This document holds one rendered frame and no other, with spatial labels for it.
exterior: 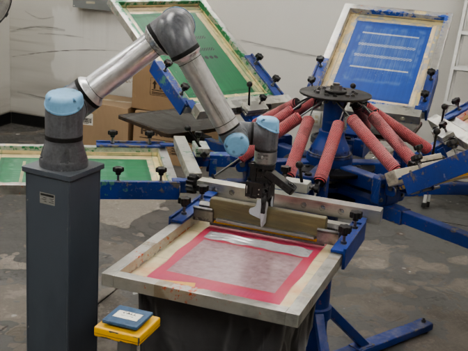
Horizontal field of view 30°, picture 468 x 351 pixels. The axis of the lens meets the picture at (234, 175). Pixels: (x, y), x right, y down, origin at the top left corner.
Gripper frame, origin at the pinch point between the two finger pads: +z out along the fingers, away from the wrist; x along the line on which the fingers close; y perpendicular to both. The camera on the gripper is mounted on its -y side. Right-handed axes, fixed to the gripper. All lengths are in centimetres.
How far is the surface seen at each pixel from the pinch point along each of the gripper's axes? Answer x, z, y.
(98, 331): 84, 7, 17
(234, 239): 9.1, 4.8, 7.8
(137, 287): 61, 4, 18
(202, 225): 0.8, 5.3, 22.7
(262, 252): 14.5, 5.3, -4.0
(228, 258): 24.4, 5.3, 4.2
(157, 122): -129, 6, 101
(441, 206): -373, 100, -22
